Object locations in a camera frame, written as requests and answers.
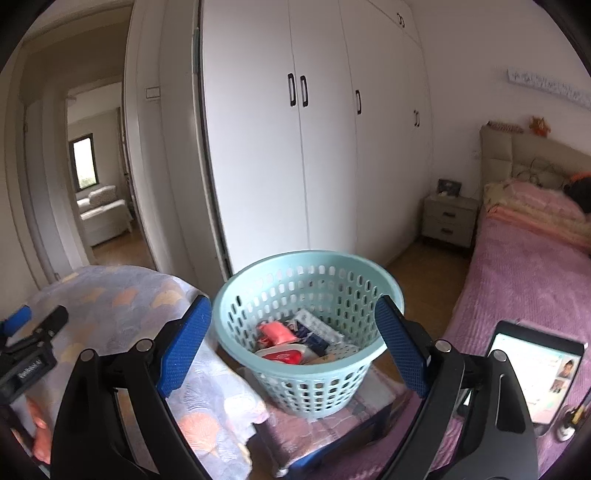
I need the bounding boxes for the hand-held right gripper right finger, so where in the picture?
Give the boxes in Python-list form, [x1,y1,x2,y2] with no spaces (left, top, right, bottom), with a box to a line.
[375,295,540,480]

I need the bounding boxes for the white wardrobe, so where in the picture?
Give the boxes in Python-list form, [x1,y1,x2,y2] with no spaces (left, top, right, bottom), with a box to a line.
[124,0,435,282]

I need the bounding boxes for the tablet with lit screen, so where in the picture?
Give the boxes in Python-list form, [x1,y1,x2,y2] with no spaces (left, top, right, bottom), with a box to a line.
[462,320,589,437]

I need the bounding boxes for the light blue perforated plastic basket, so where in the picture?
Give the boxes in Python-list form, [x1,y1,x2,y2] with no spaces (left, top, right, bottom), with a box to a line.
[212,250,406,421]

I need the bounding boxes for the blue stool with purple cover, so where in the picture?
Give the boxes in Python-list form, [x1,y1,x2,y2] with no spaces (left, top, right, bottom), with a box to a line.
[254,364,402,476]

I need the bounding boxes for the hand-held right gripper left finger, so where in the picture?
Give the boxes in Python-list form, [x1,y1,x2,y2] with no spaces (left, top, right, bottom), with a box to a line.
[50,293,213,480]

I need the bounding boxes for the red wrapper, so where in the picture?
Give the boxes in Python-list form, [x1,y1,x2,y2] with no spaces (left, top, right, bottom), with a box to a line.
[256,322,301,349]

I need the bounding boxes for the bed with purple bedspread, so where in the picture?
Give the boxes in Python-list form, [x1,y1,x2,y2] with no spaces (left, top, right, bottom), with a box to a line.
[383,179,591,480]

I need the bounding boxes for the dark-framed window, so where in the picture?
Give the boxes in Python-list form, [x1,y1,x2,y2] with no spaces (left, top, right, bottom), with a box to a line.
[69,134,98,190]

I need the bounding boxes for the pale shell-patterned blanket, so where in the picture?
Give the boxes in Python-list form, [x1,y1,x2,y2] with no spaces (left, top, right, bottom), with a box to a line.
[14,265,271,480]

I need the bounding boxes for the red and white packet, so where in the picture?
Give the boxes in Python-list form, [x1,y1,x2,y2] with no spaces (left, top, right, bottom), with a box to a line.
[255,344,315,364]

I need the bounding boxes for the beige padded headboard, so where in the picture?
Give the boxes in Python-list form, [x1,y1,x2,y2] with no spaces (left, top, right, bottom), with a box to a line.
[479,124,591,195]

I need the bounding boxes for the grey two-drawer nightstand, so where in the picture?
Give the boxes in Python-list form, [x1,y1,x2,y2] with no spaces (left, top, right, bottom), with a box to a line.
[422,193,480,252]

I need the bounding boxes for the dark cloth bundle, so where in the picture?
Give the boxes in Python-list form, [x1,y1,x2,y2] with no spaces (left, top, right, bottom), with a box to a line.
[563,172,591,213]

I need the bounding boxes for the person's left hand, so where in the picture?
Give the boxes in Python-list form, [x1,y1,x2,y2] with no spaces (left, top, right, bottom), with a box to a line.
[11,397,52,467]

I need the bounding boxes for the white sofa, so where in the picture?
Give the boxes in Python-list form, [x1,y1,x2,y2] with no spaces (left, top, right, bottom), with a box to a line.
[76,185,132,247]

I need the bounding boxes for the folded pink blankets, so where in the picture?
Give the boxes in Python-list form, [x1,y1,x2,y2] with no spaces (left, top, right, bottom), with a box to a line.
[482,179,591,254]

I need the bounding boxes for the dark blue packet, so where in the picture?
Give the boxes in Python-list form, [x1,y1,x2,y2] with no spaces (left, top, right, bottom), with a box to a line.
[291,323,331,356]

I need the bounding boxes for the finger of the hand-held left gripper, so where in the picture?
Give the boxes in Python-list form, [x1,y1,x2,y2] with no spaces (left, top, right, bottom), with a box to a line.
[0,307,33,340]
[7,305,70,348]

